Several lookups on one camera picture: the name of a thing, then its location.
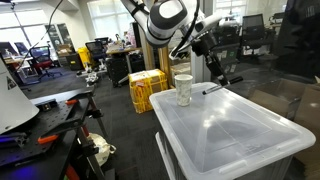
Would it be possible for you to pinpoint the yellow strapped box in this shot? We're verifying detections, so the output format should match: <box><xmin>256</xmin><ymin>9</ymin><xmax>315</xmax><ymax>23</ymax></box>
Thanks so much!
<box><xmin>128</xmin><ymin>68</ymin><xmax>169</xmax><ymax>115</ymax></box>

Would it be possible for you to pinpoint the yellow bin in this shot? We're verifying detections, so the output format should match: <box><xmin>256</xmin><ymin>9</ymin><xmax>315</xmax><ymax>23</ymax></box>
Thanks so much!
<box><xmin>76</xmin><ymin>45</ymin><xmax>96</xmax><ymax>70</ymax></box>

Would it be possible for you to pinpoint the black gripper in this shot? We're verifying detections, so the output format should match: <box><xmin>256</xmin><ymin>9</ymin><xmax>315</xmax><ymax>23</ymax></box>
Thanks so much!
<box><xmin>190</xmin><ymin>30</ymin><xmax>231</xmax><ymax>86</ymax></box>

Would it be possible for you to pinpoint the black clamp orange handle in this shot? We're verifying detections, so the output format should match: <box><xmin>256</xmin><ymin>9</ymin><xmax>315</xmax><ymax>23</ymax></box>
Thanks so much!
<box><xmin>36</xmin><ymin>111</ymin><xmax>101</xmax><ymax>146</ymax></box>
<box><xmin>33</xmin><ymin>94</ymin><xmax>95</xmax><ymax>111</ymax></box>

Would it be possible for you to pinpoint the orange wooden panel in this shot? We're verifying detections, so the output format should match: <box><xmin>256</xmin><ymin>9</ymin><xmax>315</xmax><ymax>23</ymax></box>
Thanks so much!
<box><xmin>138</xmin><ymin>26</ymin><xmax>175</xmax><ymax>90</ymax></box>

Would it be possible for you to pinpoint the black perforated table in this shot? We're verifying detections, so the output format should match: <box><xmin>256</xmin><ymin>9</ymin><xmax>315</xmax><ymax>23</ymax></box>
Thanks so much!
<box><xmin>0</xmin><ymin>86</ymin><xmax>116</xmax><ymax>180</ymax></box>

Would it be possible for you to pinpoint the black cabinet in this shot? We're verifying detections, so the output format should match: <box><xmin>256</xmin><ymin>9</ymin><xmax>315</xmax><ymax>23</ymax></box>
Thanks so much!
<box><xmin>105</xmin><ymin>54</ymin><xmax>131</xmax><ymax>88</ymax></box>

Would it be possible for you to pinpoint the white bag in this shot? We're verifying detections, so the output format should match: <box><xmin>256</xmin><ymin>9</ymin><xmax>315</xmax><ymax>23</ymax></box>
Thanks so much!
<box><xmin>86</xmin><ymin>132</ymin><xmax>117</xmax><ymax>167</ymax></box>

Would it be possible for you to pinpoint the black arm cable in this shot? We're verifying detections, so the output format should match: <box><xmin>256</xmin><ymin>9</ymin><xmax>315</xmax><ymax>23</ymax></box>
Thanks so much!
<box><xmin>168</xmin><ymin>0</ymin><xmax>201</xmax><ymax>60</ymax></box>

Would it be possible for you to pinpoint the red and black office chair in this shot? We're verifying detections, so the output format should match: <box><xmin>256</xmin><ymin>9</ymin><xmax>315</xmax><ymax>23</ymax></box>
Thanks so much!
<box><xmin>28</xmin><ymin>45</ymin><xmax>64</xmax><ymax>81</ymax></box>

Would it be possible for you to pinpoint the white paper cup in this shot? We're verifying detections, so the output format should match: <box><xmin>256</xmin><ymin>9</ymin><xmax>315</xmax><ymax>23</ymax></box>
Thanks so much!
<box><xmin>174</xmin><ymin>73</ymin><xmax>194</xmax><ymax>108</ymax></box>

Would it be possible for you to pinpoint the black marker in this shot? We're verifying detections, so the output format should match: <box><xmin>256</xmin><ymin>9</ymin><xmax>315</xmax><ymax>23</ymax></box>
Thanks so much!
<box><xmin>201</xmin><ymin>75</ymin><xmax>245</xmax><ymax>96</ymax></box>

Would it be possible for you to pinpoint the large open cardboard box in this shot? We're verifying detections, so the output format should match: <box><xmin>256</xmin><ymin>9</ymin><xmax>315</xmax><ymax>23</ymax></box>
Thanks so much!
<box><xmin>248</xmin><ymin>77</ymin><xmax>320</xmax><ymax>180</ymax></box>

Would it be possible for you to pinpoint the large clear plastic bin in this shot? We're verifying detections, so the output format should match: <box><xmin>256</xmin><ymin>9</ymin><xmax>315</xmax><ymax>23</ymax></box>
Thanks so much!
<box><xmin>148</xmin><ymin>81</ymin><xmax>317</xmax><ymax>180</ymax></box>

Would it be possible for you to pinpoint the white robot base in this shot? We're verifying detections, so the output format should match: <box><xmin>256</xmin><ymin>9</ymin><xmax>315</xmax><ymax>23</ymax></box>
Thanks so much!
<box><xmin>0</xmin><ymin>57</ymin><xmax>41</xmax><ymax>136</ymax></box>

